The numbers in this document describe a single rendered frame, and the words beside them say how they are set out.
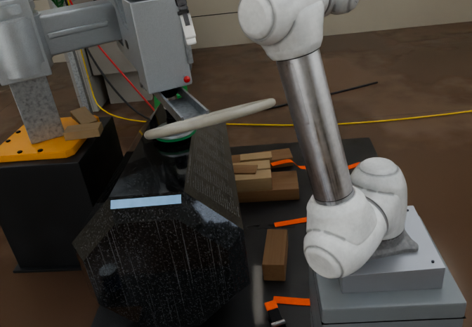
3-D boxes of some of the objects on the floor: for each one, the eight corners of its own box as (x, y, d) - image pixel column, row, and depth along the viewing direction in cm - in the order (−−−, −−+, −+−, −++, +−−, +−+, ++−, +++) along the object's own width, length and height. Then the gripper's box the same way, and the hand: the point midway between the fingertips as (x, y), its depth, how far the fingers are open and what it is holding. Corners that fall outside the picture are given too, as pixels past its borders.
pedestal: (13, 273, 270) (-35, 172, 235) (57, 209, 328) (24, 121, 293) (115, 269, 264) (81, 164, 228) (142, 205, 321) (119, 113, 286)
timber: (285, 281, 238) (284, 264, 232) (263, 280, 240) (261, 264, 235) (288, 244, 264) (287, 229, 258) (268, 243, 266) (267, 228, 260)
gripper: (182, -47, 118) (204, 31, 120) (186, -21, 142) (203, 43, 145) (156, -41, 117) (177, 38, 120) (164, -16, 142) (181, 49, 145)
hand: (190, 38), depth 132 cm, fingers open, 13 cm apart
